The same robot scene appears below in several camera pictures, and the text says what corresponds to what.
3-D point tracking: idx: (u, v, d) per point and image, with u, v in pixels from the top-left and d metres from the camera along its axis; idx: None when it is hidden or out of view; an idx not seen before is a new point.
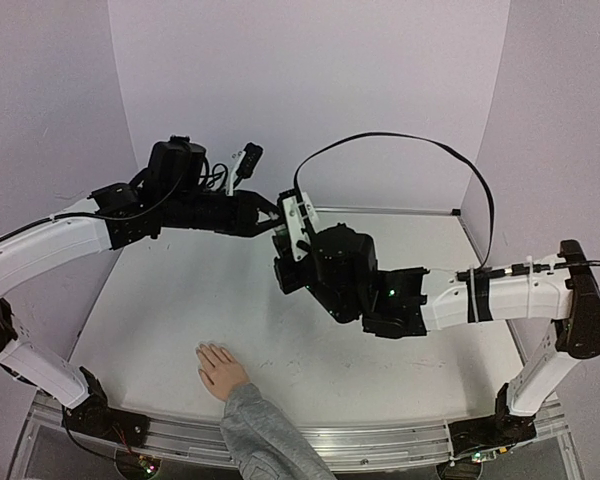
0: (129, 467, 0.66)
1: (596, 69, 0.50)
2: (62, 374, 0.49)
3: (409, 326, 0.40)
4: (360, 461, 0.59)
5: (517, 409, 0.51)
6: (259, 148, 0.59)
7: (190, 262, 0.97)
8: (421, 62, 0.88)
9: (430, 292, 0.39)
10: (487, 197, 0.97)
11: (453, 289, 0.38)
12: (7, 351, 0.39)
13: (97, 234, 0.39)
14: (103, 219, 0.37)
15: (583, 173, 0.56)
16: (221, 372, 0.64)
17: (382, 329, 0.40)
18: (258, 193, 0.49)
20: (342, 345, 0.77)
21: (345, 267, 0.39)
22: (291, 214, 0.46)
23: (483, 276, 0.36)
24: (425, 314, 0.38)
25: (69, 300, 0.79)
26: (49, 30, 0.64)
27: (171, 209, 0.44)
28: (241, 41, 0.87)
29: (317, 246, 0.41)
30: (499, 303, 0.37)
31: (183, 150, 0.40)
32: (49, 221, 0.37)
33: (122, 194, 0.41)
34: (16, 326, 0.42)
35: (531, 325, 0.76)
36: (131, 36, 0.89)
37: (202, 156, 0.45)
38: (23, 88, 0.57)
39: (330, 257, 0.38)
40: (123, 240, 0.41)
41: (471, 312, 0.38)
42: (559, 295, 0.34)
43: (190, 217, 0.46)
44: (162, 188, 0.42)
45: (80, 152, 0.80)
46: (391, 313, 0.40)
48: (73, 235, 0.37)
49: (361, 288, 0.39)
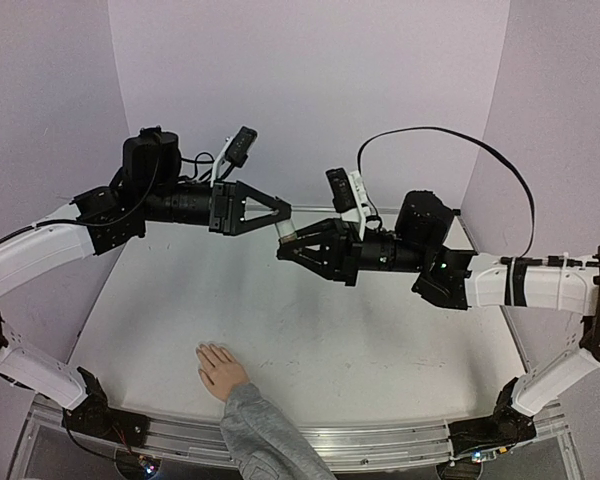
0: (129, 467, 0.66)
1: (595, 70, 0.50)
2: (59, 375, 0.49)
3: (452, 296, 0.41)
4: (360, 462, 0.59)
5: (519, 405, 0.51)
6: (252, 131, 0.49)
7: (190, 262, 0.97)
8: (420, 63, 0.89)
9: (476, 268, 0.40)
10: (486, 197, 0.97)
11: (494, 268, 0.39)
12: None
13: (80, 241, 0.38)
14: (84, 226, 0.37)
15: (582, 174, 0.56)
16: (221, 372, 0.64)
17: (431, 292, 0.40)
18: (239, 182, 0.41)
20: (341, 345, 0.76)
21: (425, 228, 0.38)
22: (359, 192, 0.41)
23: (521, 262, 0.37)
24: (467, 288, 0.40)
25: (69, 300, 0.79)
26: (49, 31, 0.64)
27: (152, 206, 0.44)
28: (241, 42, 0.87)
29: (407, 201, 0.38)
30: (531, 291, 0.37)
31: (152, 144, 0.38)
32: (31, 229, 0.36)
33: (104, 198, 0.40)
34: (6, 332, 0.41)
35: (531, 325, 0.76)
36: (132, 38, 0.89)
37: (176, 146, 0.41)
38: (24, 89, 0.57)
39: (418, 215, 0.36)
40: (106, 245, 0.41)
41: (508, 294, 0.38)
42: (586, 290, 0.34)
43: (168, 209, 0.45)
44: (139, 186, 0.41)
45: (81, 153, 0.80)
46: (442, 281, 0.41)
48: (57, 243, 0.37)
49: (431, 250, 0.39)
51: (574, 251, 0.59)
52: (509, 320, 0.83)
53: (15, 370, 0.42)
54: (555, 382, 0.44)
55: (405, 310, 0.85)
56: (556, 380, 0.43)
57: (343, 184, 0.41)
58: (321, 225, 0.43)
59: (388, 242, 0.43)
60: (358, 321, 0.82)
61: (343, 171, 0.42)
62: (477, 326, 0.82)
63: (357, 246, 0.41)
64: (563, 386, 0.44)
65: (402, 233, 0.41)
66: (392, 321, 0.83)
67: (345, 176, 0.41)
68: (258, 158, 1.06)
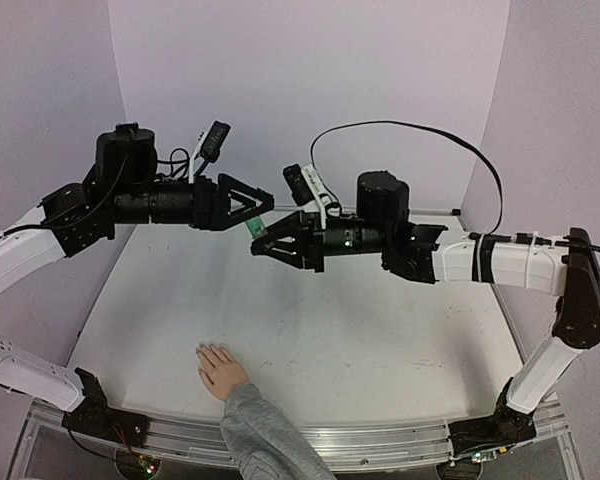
0: (129, 467, 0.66)
1: (594, 69, 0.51)
2: (53, 381, 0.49)
3: (419, 269, 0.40)
4: (360, 461, 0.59)
5: (515, 402, 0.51)
6: (225, 125, 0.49)
7: (189, 262, 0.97)
8: (419, 62, 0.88)
9: (444, 241, 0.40)
10: (487, 195, 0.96)
11: (462, 243, 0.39)
12: None
13: (50, 246, 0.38)
14: (50, 229, 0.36)
15: (582, 173, 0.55)
16: (221, 372, 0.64)
17: (398, 266, 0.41)
18: (226, 176, 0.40)
20: (340, 344, 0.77)
21: (381, 203, 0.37)
22: (313, 184, 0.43)
23: (489, 239, 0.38)
24: (435, 261, 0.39)
25: (69, 300, 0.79)
26: (49, 33, 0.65)
27: (125, 207, 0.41)
28: (240, 42, 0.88)
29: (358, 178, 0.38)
30: (499, 268, 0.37)
31: (125, 141, 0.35)
32: (0, 238, 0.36)
33: (71, 196, 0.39)
34: None
35: (531, 325, 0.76)
36: (132, 38, 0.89)
37: (152, 143, 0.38)
38: (23, 90, 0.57)
39: (370, 191, 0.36)
40: (78, 246, 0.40)
41: (475, 269, 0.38)
42: (553, 269, 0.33)
43: (147, 211, 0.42)
44: (109, 185, 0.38)
45: (80, 154, 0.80)
46: (407, 255, 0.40)
48: (25, 249, 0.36)
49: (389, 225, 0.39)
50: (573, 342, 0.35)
51: None
52: (509, 320, 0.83)
53: (11, 377, 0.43)
54: (543, 376, 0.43)
55: (406, 310, 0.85)
56: (540, 374, 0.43)
57: (298, 179, 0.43)
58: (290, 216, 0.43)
59: (353, 224, 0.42)
60: (357, 322, 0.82)
61: (296, 166, 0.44)
62: (477, 326, 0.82)
63: (319, 233, 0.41)
64: (552, 379, 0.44)
65: (362, 213, 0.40)
66: (392, 322, 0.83)
67: (299, 171, 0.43)
68: (258, 159, 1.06)
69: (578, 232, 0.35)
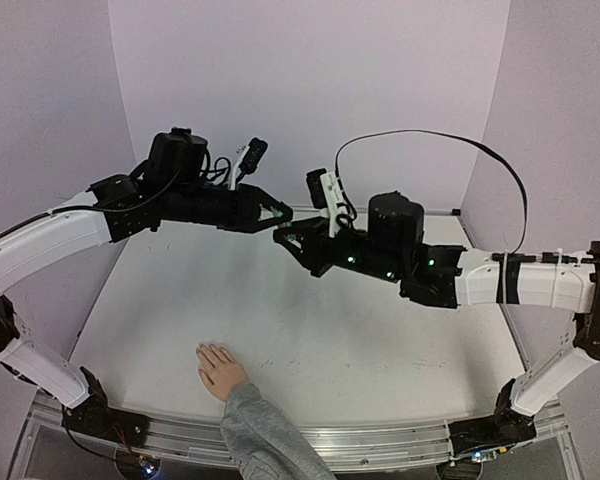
0: (130, 468, 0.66)
1: (595, 69, 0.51)
2: (64, 373, 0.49)
3: (441, 295, 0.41)
4: (360, 461, 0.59)
5: (518, 405, 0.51)
6: (262, 143, 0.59)
7: (189, 263, 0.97)
8: (420, 61, 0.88)
9: (465, 265, 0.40)
10: (487, 195, 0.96)
11: (486, 265, 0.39)
12: (8, 349, 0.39)
13: (97, 227, 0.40)
14: (102, 211, 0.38)
15: (583, 173, 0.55)
16: (221, 372, 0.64)
17: (423, 295, 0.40)
18: (262, 191, 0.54)
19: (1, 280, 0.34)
20: (342, 343, 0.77)
21: (397, 229, 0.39)
22: (330, 190, 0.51)
23: (513, 260, 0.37)
24: (457, 286, 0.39)
25: (70, 299, 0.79)
26: (49, 31, 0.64)
27: (169, 203, 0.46)
28: (240, 41, 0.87)
29: (371, 204, 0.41)
30: (526, 290, 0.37)
31: (184, 142, 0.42)
32: (48, 216, 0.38)
33: (122, 186, 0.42)
34: (17, 324, 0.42)
35: (532, 327, 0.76)
36: (132, 37, 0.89)
37: (204, 148, 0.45)
38: (24, 89, 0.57)
39: (384, 217, 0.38)
40: (122, 233, 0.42)
41: (500, 292, 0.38)
42: (582, 287, 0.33)
43: (191, 210, 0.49)
44: (163, 179, 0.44)
45: (80, 153, 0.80)
46: (428, 280, 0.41)
48: (74, 228, 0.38)
49: (408, 249, 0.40)
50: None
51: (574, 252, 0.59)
52: (510, 321, 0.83)
53: (25, 365, 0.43)
54: (552, 382, 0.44)
55: (406, 310, 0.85)
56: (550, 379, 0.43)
57: (317, 184, 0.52)
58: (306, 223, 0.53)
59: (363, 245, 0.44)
60: (359, 323, 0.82)
61: (319, 172, 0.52)
62: (477, 326, 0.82)
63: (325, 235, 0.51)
64: (563, 385, 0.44)
65: (376, 239, 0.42)
66: (393, 322, 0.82)
67: (319, 177, 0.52)
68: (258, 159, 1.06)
69: (597, 247, 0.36)
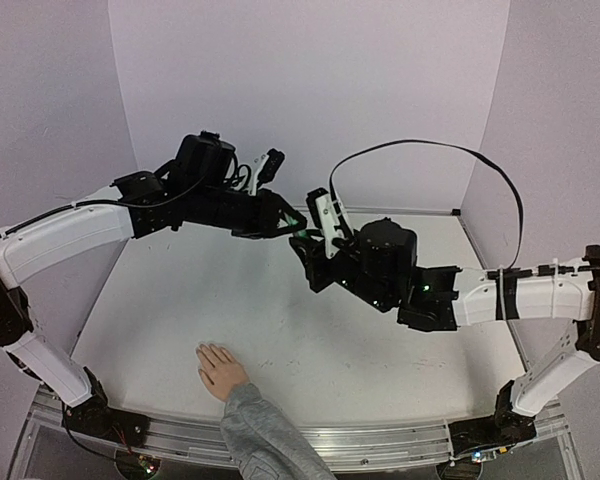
0: (130, 468, 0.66)
1: (595, 69, 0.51)
2: (70, 371, 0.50)
3: (440, 319, 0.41)
4: (360, 461, 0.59)
5: (520, 407, 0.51)
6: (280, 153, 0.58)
7: (189, 263, 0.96)
8: (420, 61, 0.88)
9: (462, 287, 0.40)
10: (487, 195, 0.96)
11: (483, 285, 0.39)
12: (21, 341, 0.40)
13: (120, 222, 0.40)
14: (127, 207, 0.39)
15: (583, 173, 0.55)
16: (221, 372, 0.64)
17: (418, 319, 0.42)
18: (279, 196, 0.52)
19: (19, 270, 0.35)
20: (343, 343, 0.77)
21: (390, 259, 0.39)
22: (324, 214, 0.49)
23: (510, 275, 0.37)
24: (456, 309, 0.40)
25: (70, 299, 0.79)
26: (49, 31, 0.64)
27: (193, 205, 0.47)
28: (240, 41, 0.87)
29: (364, 236, 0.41)
30: (526, 304, 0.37)
31: (213, 145, 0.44)
32: (71, 208, 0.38)
33: (148, 183, 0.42)
34: (31, 319, 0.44)
35: (532, 327, 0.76)
36: (132, 36, 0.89)
37: (231, 154, 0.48)
38: (24, 89, 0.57)
39: (378, 249, 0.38)
40: (145, 230, 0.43)
41: (500, 309, 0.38)
42: (582, 297, 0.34)
43: (214, 213, 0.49)
44: (188, 180, 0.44)
45: (80, 152, 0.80)
46: (425, 306, 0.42)
48: (97, 222, 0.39)
49: (402, 279, 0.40)
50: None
51: (574, 252, 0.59)
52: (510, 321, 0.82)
53: (34, 360, 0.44)
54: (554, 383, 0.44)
55: None
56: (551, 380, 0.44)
57: (314, 207, 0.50)
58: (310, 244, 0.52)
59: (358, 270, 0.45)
60: (358, 323, 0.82)
61: (314, 193, 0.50)
62: (477, 326, 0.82)
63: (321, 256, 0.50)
64: (562, 386, 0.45)
65: (373, 268, 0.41)
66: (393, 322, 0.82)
67: (315, 199, 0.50)
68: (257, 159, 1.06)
69: (592, 253, 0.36)
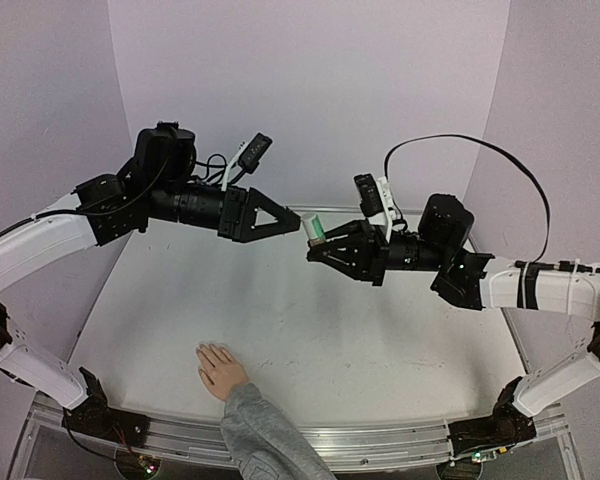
0: (129, 467, 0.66)
1: (595, 68, 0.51)
2: (60, 375, 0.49)
3: (468, 297, 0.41)
4: (360, 462, 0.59)
5: (520, 403, 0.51)
6: (265, 139, 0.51)
7: (189, 262, 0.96)
8: (419, 60, 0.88)
9: (491, 269, 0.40)
10: (487, 194, 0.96)
11: (508, 271, 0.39)
12: (1, 355, 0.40)
13: (81, 231, 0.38)
14: (85, 215, 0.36)
15: (583, 173, 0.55)
16: (221, 372, 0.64)
17: (447, 291, 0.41)
18: (256, 191, 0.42)
19: None
20: (343, 343, 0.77)
21: (446, 230, 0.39)
22: (386, 198, 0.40)
23: (533, 266, 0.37)
24: (481, 288, 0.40)
25: (69, 300, 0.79)
26: (50, 33, 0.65)
27: (157, 204, 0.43)
28: (240, 41, 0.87)
29: (430, 203, 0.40)
30: (543, 297, 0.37)
31: (169, 139, 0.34)
32: (31, 221, 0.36)
33: (105, 185, 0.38)
34: (10, 329, 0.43)
35: (532, 327, 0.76)
36: (132, 37, 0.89)
37: (192, 143, 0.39)
38: (24, 91, 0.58)
39: (440, 216, 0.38)
40: (109, 236, 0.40)
41: (520, 297, 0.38)
42: (594, 295, 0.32)
43: (177, 211, 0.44)
44: (147, 180, 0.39)
45: (80, 153, 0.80)
46: (459, 281, 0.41)
48: (60, 233, 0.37)
49: (451, 249, 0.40)
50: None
51: (574, 252, 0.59)
52: (510, 321, 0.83)
53: (20, 367, 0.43)
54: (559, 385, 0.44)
55: (406, 310, 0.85)
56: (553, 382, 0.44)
57: (372, 190, 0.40)
58: (349, 226, 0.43)
59: (412, 243, 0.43)
60: (357, 323, 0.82)
61: (370, 176, 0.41)
62: (477, 326, 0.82)
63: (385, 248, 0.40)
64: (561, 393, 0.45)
65: (424, 233, 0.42)
66: (393, 321, 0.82)
67: (373, 181, 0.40)
68: None
69: None
